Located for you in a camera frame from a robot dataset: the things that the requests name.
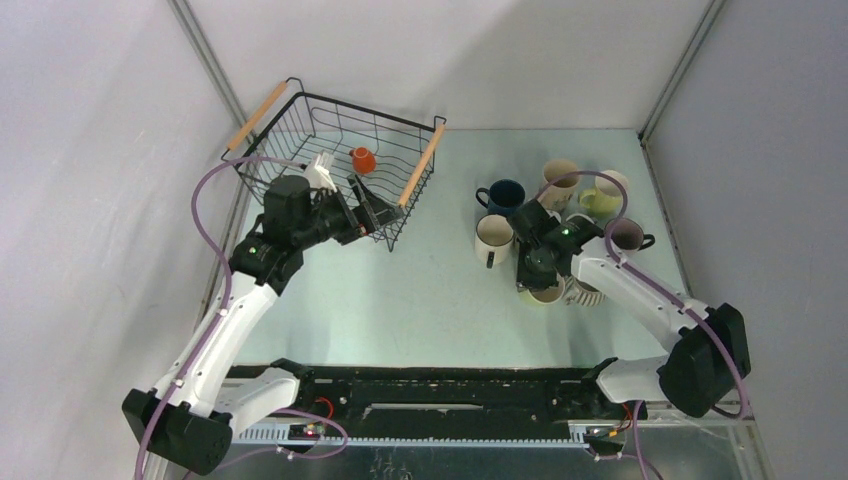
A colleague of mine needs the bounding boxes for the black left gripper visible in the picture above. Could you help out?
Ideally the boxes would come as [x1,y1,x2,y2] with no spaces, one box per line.
[293,174,402,251]

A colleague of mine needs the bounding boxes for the light green cup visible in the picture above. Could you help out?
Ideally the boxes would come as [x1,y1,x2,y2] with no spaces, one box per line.
[519,277,565,306]

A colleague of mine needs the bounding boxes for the floral painted ceramic mug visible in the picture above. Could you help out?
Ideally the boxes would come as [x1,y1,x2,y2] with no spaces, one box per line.
[538,159,581,212]

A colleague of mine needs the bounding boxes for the orange cup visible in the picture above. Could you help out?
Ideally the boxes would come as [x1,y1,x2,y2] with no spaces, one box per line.
[349,147,377,175]

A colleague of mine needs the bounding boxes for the white ribbed mug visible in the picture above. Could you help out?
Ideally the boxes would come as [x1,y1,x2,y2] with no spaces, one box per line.
[474,215,515,269]

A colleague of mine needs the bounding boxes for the grey striped mug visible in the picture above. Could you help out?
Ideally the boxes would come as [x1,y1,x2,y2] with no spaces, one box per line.
[563,276,606,307]

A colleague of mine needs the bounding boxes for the dark blue mug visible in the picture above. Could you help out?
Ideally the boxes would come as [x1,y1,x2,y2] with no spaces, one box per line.
[475,179,526,217]

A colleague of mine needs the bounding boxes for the pale yellow mug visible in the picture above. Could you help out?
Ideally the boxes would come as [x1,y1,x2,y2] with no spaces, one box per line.
[578,170,629,219]

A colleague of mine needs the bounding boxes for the lilac mug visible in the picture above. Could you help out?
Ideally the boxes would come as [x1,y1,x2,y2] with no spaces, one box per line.
[604,218,656,255]

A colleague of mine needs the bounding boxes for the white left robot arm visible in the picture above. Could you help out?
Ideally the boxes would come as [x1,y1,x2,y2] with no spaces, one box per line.
[122,174,403,475]

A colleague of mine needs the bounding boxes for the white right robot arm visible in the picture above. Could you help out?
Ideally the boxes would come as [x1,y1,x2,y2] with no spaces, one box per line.
[507,200,751,418]

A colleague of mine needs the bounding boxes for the black wire dish rack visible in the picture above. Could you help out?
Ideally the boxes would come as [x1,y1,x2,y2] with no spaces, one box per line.
[222,77,447,249]

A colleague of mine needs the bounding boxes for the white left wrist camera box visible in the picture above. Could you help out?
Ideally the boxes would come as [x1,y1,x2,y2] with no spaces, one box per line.
[303,150,337,192]

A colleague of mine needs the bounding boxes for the right wooden rack handle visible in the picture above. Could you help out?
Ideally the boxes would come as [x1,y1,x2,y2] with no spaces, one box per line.
[398,123,446,208]

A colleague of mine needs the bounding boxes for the wooden rack handle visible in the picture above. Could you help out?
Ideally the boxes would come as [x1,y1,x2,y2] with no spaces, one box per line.
[398,123,446,208]
[225,81,288,151]

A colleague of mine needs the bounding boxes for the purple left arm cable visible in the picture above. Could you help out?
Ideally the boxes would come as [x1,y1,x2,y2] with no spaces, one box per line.
[132,156,349,480]

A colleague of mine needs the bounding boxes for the left wooden rack handle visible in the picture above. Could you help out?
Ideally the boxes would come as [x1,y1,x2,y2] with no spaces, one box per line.
[225,81,288,151]

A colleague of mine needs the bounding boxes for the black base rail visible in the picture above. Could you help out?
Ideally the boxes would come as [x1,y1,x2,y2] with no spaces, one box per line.
[252,364,690,440]

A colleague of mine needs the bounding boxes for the grey cable duct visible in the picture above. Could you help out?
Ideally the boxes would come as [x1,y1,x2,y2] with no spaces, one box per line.
[232,422,588,448]

